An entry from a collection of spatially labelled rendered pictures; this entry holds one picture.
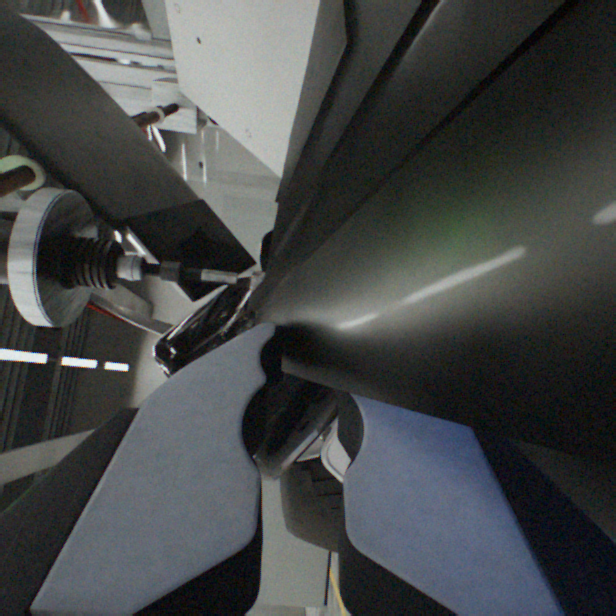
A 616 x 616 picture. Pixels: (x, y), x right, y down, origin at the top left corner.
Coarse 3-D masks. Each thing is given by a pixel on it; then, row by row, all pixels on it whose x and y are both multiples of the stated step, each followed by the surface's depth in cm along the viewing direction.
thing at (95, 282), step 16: (0, 224) 23; (0, 240) 22; (64, 240) 23; (80, 240) 23; (96, 240) 23; (112, 240) 24; (0, 256) 22; (64, 256) 23; (80, 256) 23; (96, 256) 23; (112, 256) 23; (0, 272) 22; (64, 272) 23; (80, 272) 23; (96, 272) 23; (112, 272) 23; (64, 288) 23; (112, 288) 24
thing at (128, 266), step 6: (120, 258) 24; (126, 258) 24; (132, 258) 24; (138, 258) 24; (144, 258) 24; (120, 264) 23; (126, 264) 23; (132, 264) 23; (138, 264) 24; (120, 270) 23; (126, 270) 23; (132, 270) 23; (138, 270) 24; (120, 276) 24; (126, 276) 24; (132, 276) 24; (138, 276) 24; (144, 276) 24
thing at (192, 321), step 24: (264, 240) 34; (264, 264) 37; (240, 288) 30; (216, 312) 28; (240, 312) 28; (168, 336) 29; (192, 336) 27; (216, 336) 27; (168, 360) 27; (192, 360) 26; (312, 384) 27; (288, 408) 27; (312, 408) 28; (336, 408) 30; (288, 432) 27; (312, 432) 29; (264, 456) 26; (288, 456) 28; (264, 480) 30
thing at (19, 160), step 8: (144, 112) 63; (160, 112) 64; (160, 120) 64; (0, 160) 34; (8, 160) 34; (16, 160) 34; (24, 160) 34; (32, 160) 35; (0, 168) 35; (8, 168) 35; (32, 168) 35; (40, 168) 35; (40, 176) 35; (32, 184) 35; (40, 184) 35
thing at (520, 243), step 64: (320, 0) 12; (384, 0) 7; (448, 0) 6; (512, 0) 5; (576, 0) 4; (320, 64) 10; (384, 64) 7; (448, 64) 6; (512, 64) 5; (576, 64) 4; (320, 128) 10; (384, 128) 7; (448, 128) 6; (512, 128) 5; (576, 128) 4; (320, 192) 10; (384, 192) 7; (448, 192) 6; (512, 192) 5; (576, 192) 4; (320, 256) 10; (384, 256) 7; (448, 256) 6; (512, 256) 5; (576, 256) 4; (256, 320) 20; (320, 320) 10; (384, 320) 7; (448, 320) 6; (512, 320) 5; (576, 320) 4; (384, 384) 8; (448, 384) 6; (512, 384) 5; (576, 384) 4; (576, 448) 4
